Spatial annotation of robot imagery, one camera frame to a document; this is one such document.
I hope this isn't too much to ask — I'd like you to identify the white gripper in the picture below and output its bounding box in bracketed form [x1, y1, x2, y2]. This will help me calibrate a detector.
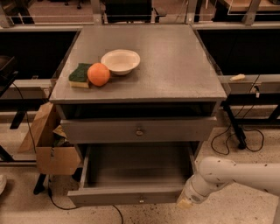
[177, 174, 218, 209]

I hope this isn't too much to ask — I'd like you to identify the grey drawer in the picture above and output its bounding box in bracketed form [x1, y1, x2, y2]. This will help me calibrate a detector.
[61, 116, 217, 144]
[68, 143, 195, 207]

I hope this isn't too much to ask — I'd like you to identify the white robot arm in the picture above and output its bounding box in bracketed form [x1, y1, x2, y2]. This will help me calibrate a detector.
[177, 157, 280, 209]

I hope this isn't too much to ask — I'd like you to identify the grey top drawer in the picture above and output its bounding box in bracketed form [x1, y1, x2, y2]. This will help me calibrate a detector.
[61, 116, 217, 144]

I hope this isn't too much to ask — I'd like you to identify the grey wooden drawer cabinet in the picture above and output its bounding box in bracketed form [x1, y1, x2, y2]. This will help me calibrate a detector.
[48, 24, 228, 152]

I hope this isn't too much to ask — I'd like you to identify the black table leg right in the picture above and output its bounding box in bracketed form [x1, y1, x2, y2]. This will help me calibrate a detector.
[222, 101, 247, 150]

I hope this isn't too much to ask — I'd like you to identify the cardboard box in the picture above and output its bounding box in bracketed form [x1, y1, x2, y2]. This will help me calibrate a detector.
[18, 102, 81, 175]

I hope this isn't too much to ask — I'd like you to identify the small yellow foam piece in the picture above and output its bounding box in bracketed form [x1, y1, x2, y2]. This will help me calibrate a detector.
[230, 73, 246, 81]

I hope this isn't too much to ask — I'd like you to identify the white ceramic bowl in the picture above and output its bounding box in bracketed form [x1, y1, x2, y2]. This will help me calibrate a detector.
[101, 49, 141, 75]

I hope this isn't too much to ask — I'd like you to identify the orange fruit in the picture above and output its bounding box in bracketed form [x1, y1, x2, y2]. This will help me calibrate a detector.
[87, 63, 110, 87]

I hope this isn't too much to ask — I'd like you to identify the green yellow sponge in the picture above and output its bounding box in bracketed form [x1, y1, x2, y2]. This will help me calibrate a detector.
[68, 63, 90, 88]

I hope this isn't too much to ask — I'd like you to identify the black office chair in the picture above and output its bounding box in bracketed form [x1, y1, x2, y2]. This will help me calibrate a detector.
[101, 0, 167, 24]

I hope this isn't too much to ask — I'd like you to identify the black floor cable left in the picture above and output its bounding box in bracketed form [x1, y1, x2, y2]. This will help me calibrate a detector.
[11, 82, 124, 224]

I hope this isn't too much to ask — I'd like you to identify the black floor cables right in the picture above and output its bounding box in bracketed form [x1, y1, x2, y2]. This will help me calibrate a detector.
[210, 73, 265, 156]

